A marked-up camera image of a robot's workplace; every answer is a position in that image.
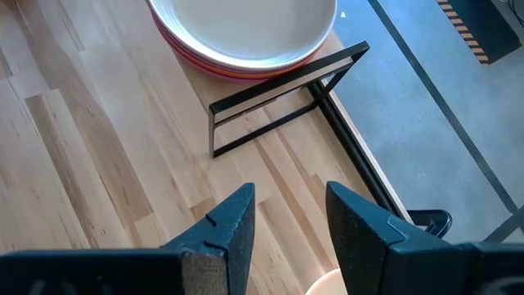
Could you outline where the black clamp handle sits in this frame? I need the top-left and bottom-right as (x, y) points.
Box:
(406, 208), (454, 239)

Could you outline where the orange plate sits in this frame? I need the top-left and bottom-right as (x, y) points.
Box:
(153, 16), (323, 81)

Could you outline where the black metal dish rack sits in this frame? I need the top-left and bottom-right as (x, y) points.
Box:
(171, 30), (372, 160)

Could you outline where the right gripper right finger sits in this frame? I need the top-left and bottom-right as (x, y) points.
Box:
(325, 180), (524, 295)

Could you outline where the hazard striped floor mat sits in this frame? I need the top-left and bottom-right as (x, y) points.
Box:
(435, 0), (523, 66)

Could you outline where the black aluminium rail frame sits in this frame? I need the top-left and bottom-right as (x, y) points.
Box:
(309, 81), (414, 225)

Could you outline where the grey beige plate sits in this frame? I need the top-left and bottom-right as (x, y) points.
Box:
(147, 0), (339, 73)

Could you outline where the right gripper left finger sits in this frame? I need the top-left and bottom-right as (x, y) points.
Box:
(0, 182), (256, 295)

